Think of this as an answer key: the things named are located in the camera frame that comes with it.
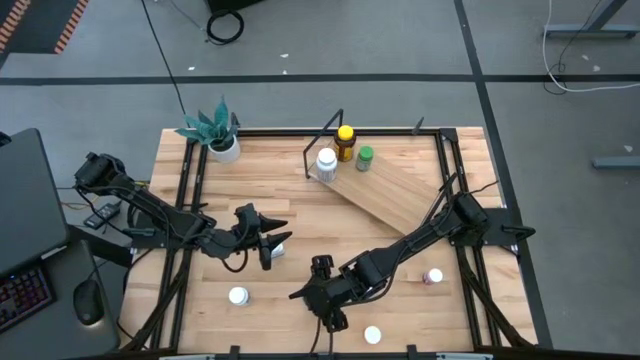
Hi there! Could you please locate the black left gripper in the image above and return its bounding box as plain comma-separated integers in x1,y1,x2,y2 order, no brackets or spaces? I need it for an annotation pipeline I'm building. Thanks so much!
232,202,294,272

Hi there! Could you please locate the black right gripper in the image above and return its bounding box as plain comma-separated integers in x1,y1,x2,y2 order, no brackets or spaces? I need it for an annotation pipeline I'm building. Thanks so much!
288,253,364,335

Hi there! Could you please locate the slim white pill bottle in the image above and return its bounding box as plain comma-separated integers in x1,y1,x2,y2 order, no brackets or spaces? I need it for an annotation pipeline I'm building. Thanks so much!
228,286,251,307

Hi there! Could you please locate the large white pill bottle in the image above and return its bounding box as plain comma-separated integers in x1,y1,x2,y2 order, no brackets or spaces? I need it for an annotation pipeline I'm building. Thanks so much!
315,147,339,184

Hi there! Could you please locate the amber bottle yellow cap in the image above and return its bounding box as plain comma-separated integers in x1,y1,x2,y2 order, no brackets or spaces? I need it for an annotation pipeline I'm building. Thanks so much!
333,124,358,163

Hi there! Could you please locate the green bottle green cap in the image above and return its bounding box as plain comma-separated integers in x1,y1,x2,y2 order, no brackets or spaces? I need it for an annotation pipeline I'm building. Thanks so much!
355,145,375,173

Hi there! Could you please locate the snake plant in white pot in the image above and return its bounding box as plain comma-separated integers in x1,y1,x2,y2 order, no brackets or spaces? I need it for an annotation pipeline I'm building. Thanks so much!
173,96,242,164

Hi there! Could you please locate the black power adapter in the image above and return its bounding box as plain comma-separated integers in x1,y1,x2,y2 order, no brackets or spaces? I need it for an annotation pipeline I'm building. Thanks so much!
83,201,122,230

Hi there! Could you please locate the black computer mouse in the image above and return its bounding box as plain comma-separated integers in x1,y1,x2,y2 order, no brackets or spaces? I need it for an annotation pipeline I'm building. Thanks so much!
72,278,106,326

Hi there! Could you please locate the black lower desk surface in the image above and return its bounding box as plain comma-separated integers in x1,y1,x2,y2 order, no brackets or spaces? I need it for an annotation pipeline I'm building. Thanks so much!
0,239,121,360

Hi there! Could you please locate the black backlit keyboard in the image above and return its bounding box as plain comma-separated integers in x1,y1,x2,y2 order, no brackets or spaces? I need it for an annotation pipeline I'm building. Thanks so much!
0,264,55,335

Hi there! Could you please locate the black mat orange striped edge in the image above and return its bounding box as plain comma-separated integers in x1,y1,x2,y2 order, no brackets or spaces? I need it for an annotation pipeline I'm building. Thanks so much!
0,0,91,55

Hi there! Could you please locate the grey metal desk foot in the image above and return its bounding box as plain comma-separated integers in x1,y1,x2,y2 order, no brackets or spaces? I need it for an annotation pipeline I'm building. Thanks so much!
592,155,640,170

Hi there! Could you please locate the grey metal desk leg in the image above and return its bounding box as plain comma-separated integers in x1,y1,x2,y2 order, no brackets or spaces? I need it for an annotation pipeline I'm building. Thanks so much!
543,0,640,40

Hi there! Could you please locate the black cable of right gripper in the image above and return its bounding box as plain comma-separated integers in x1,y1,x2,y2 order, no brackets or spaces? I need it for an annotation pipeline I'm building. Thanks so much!
309,318,335,355

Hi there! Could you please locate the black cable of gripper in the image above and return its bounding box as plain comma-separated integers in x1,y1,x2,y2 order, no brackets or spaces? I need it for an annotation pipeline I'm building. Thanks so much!
219,247,251,274
309,318,335,355

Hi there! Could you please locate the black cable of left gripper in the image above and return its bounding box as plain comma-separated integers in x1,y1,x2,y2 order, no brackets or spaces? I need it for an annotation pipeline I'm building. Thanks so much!
219,247,251,274

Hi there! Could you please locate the black aluminium table frame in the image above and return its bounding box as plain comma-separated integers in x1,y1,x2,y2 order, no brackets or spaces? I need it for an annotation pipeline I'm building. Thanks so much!
119,112,539,360

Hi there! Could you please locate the wooden shelf black metal frame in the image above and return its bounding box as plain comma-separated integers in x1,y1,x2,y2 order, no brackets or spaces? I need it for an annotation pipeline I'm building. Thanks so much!
302,108,459,244

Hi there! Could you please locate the long black floor cable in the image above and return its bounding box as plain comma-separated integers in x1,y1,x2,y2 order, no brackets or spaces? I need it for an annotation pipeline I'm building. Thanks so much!
141,0,190,117

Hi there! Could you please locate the coiled black floor cable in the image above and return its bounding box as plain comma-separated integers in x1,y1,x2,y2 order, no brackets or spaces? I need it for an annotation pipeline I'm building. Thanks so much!
205,8,246,46

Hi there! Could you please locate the thin black floor cable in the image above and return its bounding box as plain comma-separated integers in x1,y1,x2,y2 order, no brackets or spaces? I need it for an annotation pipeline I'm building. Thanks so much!
542,61,569,96

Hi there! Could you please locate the white floor cable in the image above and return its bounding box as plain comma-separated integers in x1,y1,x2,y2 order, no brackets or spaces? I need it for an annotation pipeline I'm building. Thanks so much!
542,0,640,94

